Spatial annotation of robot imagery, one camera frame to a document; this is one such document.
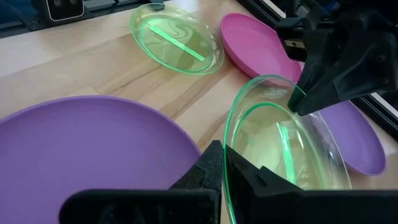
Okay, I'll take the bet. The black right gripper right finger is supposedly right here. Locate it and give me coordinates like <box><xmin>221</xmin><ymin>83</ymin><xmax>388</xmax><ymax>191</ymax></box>
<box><xmin>225</xmin><ymin>145</ymin><xmax>398</xmax><ymax>224</ymax></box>

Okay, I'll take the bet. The purple plastic plate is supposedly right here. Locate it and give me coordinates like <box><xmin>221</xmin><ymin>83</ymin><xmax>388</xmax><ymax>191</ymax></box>
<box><xmin>318</xmin><ymin>99</ymin><xmax>387</xmax><ymax>177</ymax></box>
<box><xmin>0</xmin><ymin>95</ymin><xmax>202</xmax><ymax>224</ymax></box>

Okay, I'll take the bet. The black table edge rail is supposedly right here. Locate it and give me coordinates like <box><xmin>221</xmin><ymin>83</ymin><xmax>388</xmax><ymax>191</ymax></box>
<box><xmin>236</xmin><ymin>0</ymin><xmax>398</xmax><ymax>141</ymax></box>
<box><xmin>0</xmin><ymin>0</ymin><xmax>165</xmax><ymax>39</ymax></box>

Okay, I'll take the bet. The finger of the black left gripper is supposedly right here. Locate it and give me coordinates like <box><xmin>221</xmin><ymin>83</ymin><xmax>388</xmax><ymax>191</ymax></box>
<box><xmin>296</xmin><ymin>77</ymin><xmax>398</xmax><ymax>117</ymax></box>
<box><xmin>287</xmin><ymin>30</ymin><xmax>391</xmax><ymax>111</ymax></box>

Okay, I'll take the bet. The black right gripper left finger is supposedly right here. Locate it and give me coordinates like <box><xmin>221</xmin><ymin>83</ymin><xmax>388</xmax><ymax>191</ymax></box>
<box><xmin>58</xmin><ymin>139</ymin><xmax>223</xmax><ymax>224</ymax></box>

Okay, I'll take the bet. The black table-level camera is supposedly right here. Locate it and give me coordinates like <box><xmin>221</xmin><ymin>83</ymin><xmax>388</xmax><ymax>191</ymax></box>
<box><xmin>32</xmin><ymin>0</ymin><xmax>86</xmax><ymax>22</ymax></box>

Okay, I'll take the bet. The pink plastic plate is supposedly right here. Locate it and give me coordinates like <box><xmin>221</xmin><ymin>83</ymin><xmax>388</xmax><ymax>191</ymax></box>
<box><xmin>220</xmin><ymin>12</ymin><xmax>303</xmax><ymax>84</ymax></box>

